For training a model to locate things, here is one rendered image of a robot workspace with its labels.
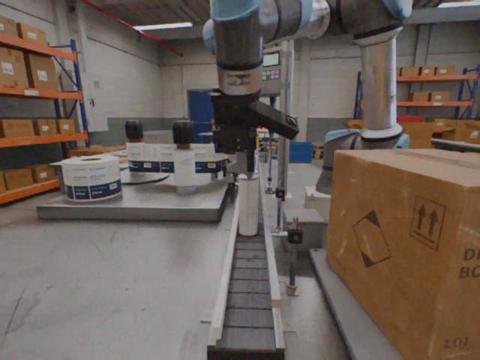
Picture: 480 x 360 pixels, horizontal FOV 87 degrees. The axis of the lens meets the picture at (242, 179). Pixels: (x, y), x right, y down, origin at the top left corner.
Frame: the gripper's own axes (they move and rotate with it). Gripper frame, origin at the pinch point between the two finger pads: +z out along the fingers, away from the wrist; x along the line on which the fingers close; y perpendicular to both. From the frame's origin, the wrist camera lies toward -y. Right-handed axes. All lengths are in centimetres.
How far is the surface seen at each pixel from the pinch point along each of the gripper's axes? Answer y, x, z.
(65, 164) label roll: 70, -25, 20
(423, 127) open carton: -138, -146, 77
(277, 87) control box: -9, -63, 7
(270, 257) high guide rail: -3.6, 20.4, 0.0
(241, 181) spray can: 2.7, -3.8, 5.7
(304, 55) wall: -137, -791, 218
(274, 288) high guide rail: -3.9, 27.2, -3.8
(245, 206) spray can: 1.7, -0.1, 11.3
